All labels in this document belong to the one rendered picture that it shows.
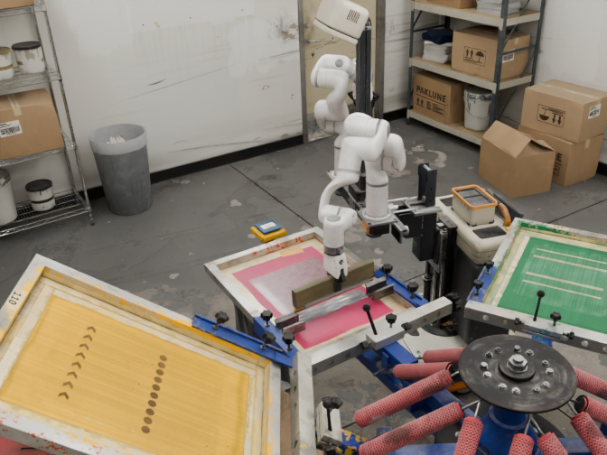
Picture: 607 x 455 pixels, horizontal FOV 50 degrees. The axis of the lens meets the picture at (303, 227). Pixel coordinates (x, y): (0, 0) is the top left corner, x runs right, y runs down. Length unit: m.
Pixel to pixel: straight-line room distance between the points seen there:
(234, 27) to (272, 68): 0.55
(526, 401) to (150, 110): 4.69
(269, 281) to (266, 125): 3.79
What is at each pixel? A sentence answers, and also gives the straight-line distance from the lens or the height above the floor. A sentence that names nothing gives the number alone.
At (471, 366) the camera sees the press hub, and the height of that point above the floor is 1.31.
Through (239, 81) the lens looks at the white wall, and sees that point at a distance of 6.16.
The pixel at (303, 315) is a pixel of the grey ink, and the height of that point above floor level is 0.96.
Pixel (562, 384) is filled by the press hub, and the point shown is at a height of 1.31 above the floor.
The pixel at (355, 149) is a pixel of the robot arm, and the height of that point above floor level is 1.59.
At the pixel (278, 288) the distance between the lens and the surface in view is 2.71.
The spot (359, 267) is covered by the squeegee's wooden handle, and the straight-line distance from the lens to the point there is 2.49.
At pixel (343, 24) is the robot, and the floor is 1.94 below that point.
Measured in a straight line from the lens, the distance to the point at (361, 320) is 2.52.
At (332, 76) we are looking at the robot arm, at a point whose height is 1.68.
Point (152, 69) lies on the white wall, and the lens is 5.81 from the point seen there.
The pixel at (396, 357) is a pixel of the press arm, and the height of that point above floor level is 1.04.
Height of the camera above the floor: 2.48
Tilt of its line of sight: 29 degrees down
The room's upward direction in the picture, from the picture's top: 2 degrees counter-clockwise
